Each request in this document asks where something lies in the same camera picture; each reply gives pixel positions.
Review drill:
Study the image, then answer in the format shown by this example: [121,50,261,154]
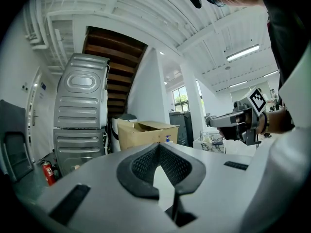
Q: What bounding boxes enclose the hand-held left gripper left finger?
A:
[37,142,178,233]

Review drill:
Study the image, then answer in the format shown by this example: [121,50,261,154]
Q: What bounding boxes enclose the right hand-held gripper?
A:
[206,87,268,147]

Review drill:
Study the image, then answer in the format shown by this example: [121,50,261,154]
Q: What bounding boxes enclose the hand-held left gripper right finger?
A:
[159,142,254,233]

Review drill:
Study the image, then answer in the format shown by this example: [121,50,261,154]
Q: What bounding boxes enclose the person's right forearm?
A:
[256,107,295,135]

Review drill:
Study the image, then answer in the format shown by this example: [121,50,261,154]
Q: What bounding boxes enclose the black cabinet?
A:
[169,111,194,148]

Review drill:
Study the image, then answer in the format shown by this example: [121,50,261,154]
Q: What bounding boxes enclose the grey washing machine ribbed panel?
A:
[52,127,108,177]

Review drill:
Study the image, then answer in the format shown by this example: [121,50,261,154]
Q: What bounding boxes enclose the black-framed window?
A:
[172,85,190,113]

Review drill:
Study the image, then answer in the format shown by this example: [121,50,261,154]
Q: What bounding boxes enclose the red fire extinguisher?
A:
[39,159,58,187]

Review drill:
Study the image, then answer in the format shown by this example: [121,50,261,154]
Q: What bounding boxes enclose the white cylindrical water heater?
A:
[110,113,138,153]

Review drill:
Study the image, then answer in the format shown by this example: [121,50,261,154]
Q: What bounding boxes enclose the person's white jacket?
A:
[239,44,311,233]

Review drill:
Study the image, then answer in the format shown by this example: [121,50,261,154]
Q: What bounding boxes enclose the open cardboard box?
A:
[116,118,180,152]

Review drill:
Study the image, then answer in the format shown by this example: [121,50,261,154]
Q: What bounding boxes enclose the white door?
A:
[26,67,51,165]

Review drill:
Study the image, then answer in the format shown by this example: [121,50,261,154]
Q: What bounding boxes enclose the grey folding chair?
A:
[0,99,34,182]

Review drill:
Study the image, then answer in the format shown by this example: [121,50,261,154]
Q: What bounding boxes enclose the person's dark shirt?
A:
[261,0,311,91]

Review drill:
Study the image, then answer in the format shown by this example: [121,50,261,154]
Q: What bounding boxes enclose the brown wooden staircase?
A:
[82,26,149,118]

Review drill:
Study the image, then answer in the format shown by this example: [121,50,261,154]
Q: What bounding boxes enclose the white ceiling pipes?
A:
[23,0,73,76]

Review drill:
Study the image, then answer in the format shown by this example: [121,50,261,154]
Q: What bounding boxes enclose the dark wrist bracelet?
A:
[261,112,271,134]

